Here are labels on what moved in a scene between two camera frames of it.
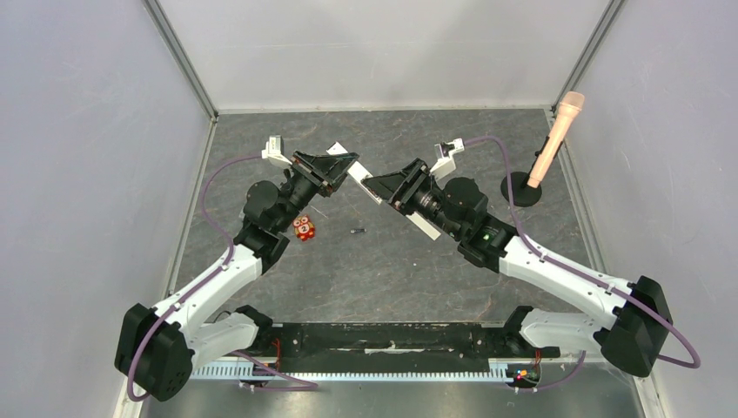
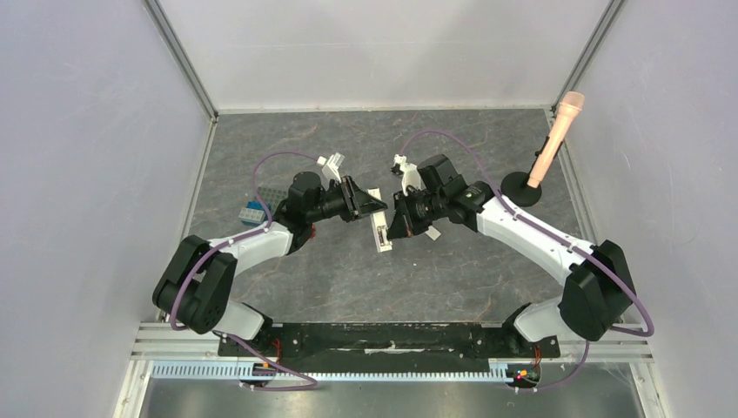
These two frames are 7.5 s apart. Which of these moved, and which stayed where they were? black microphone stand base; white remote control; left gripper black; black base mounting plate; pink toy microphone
Moved: left gripper black; white remote control
Stayed: black base mounting plate; black microphone stand base; pink toy microphone
